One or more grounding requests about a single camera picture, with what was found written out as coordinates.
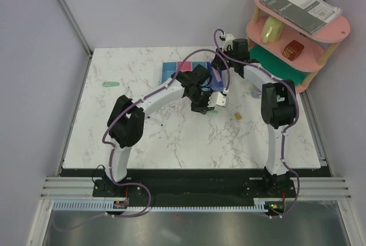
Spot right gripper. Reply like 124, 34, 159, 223
210, 46, 237, 71

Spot long green highlighter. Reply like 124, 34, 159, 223
207, 110, 219, 115

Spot purple drawer box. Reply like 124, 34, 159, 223
206, 62, 225, 92

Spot teal blue drawer box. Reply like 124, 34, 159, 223
192, 62, 207, 70

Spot pink drawer box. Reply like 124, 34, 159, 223
177, 61, 192, 72

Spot small yellow eraser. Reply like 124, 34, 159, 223
234, 113, 242, 120

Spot jar of rubber bands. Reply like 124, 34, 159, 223
250, 87, 261, 99

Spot pink highlighter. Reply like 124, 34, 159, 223
212, 69, 222, 82

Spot light blue drawer box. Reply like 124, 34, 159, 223
161, 61, 178, 84

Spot blue whiteboard marker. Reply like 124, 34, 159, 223
148, 116, 163, 126

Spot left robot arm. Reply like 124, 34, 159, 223
102, 65, 218, 196

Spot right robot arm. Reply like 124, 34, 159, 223
212, 34, 299, 197

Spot green folder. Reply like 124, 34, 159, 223
249, 45, 307, 86

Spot pink three-tier shelf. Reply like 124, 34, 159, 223
246, 0, 351, 93

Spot red brown cube box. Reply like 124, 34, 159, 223
282, 40, 304, 61

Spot small green highlighter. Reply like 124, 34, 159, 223
102, 81, 120, 88

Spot grey setup guide booklet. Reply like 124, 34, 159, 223
260, 0, 343, 35

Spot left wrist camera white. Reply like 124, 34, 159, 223
211, 92, 228, 107

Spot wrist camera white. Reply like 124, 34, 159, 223
219, 34, 235, 52
211, 92, 228, 107

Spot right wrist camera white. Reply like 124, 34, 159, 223
219, 34, 235, 52

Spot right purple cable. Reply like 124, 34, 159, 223
213, 29, 300, 219

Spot purple cable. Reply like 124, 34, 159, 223
51, 48, 231, 232
213, 29, 300, 219

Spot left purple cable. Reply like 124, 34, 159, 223
51, 48, 231, 232

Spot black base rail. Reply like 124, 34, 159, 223
61, 167, 337, 208

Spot white cable duct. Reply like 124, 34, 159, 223
52, 200, 284, 212

